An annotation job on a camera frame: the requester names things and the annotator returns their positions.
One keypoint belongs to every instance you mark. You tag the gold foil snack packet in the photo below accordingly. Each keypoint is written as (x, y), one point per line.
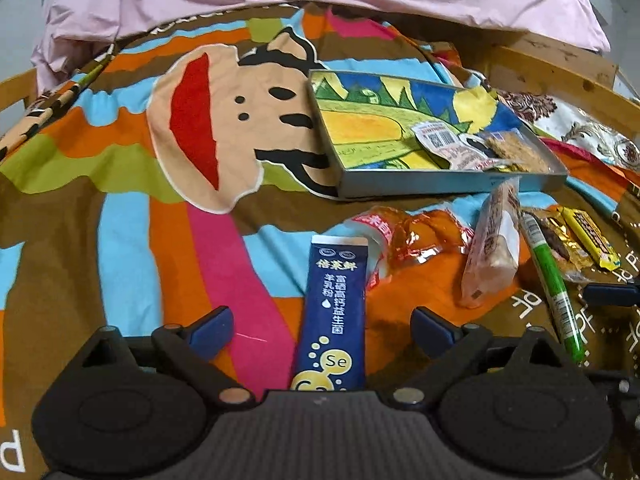
(560, 242)

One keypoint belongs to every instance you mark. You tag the colourful cartoon printed blanket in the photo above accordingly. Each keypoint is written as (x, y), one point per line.
(100, 185)

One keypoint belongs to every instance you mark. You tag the dark blue stick packet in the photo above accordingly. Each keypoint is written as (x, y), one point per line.
(330, 300)

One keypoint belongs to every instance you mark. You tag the orange clear snack packet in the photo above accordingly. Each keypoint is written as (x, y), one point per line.
(425, 235)

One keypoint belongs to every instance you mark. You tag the red cloth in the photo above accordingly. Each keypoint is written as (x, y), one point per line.
(575, 152)

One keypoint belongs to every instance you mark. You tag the printed metal tray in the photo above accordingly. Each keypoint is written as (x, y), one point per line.
(360, 125)

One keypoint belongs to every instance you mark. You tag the floral patterned cloth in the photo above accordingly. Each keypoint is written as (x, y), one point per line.
(575, 120)

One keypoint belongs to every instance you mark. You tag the yellow snack bar packet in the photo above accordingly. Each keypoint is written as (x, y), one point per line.
(590, 237)

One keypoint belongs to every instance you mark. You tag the clear cracker packet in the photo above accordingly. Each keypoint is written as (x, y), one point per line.
(517, 154)

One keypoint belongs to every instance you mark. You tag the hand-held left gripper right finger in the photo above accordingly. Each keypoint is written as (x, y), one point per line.
(431, 332)

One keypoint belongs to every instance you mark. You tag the green marker pen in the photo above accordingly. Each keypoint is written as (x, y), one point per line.
(550, 285)

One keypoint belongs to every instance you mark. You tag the clear cereal bar packet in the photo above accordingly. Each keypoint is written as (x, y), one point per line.
(492, 255)

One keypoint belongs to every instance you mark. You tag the wooden bed frame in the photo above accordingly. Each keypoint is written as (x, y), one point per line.
(550, 67)

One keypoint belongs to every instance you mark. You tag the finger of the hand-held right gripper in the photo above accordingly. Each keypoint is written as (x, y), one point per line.
(617, 385)
(612, 294)

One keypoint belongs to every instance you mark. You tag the white labelled snack packet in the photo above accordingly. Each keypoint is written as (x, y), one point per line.
(440, 141)

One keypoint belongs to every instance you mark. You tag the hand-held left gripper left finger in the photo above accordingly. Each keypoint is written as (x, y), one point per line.
(212, 332)

